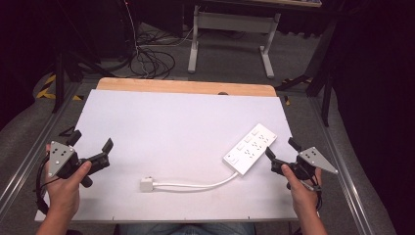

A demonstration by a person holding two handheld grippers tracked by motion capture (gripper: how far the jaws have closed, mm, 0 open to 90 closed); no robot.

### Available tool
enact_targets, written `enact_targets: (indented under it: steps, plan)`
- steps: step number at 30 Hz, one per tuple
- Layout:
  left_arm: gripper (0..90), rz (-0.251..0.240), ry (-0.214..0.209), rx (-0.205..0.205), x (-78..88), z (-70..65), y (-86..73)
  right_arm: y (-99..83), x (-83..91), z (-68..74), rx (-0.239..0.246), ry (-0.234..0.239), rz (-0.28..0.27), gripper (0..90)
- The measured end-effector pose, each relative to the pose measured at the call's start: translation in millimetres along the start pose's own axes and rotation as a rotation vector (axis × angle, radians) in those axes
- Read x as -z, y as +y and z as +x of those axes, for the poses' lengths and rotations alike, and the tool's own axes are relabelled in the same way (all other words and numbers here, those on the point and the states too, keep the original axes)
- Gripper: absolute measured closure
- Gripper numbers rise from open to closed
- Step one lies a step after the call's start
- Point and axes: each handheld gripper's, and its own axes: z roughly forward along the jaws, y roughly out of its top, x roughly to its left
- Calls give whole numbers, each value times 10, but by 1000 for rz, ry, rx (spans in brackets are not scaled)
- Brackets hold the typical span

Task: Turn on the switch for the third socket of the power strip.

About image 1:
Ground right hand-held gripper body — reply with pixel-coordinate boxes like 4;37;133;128
269;146;340;191

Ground black metal stand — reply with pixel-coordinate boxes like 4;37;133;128
274;18;339;127

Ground metal floor rail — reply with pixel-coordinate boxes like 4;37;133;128
308;97;375;235
0;81;82;212

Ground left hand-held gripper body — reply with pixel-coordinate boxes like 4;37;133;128
47;140;111;189

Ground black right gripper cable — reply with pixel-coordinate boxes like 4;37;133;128
304;174;325;213

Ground person's right hand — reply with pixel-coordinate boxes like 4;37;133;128
280;164;324;217

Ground grey metal desk frame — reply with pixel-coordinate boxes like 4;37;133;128
187;4;282;79

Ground white power strip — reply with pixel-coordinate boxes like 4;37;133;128
222;122;279;176

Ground wooden table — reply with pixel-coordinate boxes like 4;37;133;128
95;76;278;98

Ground person's legs in jeans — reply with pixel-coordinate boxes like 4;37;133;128
117;222;256;235

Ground tangle of black floor cables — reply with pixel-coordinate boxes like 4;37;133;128
128;28;177;80

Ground white plug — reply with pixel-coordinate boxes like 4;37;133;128
140;176;155;193

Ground white floor cable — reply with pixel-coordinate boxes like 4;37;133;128
123;0;195;49

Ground white board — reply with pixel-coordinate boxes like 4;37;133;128
34;89;299;223

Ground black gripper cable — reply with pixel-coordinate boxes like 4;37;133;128
304;174;325;213
32;154;51;215

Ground white power strip cable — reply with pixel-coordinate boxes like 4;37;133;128
152;171;241;190

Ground yellow and black floor tape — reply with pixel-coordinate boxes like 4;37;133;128
34;73;84;102

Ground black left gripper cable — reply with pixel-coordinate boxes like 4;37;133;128
32;154;51;215

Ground black tripod stand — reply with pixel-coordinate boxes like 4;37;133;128
52;0;115;114

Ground person's left hand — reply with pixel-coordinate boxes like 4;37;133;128
44;144;93;220

